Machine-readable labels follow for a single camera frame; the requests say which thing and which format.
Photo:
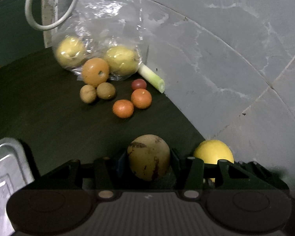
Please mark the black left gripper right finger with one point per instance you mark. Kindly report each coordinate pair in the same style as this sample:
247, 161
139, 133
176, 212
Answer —
193, 174

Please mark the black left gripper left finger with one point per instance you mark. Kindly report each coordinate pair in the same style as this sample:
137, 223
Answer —
102, 174

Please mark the large yellow citrus fruit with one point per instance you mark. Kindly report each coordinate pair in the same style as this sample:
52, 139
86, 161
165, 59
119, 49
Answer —
211, 151

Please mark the round tan spotted fruit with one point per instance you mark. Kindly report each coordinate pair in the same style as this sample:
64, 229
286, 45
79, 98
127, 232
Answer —
149, 157

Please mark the small orange mandarin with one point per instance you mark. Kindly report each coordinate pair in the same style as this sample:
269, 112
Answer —
141, 98
123, 108

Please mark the small brown kiwi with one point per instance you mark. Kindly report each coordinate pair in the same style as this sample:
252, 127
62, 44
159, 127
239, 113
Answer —
106, 91
88, 94

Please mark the small red plum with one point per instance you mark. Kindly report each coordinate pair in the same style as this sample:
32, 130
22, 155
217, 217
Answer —
138, 84

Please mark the large orange persimmon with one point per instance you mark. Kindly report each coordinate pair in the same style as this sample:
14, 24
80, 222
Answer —
95, 71

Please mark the metal baking tray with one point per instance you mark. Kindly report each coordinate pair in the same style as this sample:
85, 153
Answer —
15, 174

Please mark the green leek stalk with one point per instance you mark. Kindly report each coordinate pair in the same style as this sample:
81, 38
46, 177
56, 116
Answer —
150, 76

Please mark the yellow apple in bag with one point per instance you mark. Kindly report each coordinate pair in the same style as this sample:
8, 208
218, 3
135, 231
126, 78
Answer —
122, 61
70, 52

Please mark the clear plastic bag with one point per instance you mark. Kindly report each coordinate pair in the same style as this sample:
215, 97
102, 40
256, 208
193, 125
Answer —
101, 25

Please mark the dark green box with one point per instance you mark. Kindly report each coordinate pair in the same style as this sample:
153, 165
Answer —
17, 37

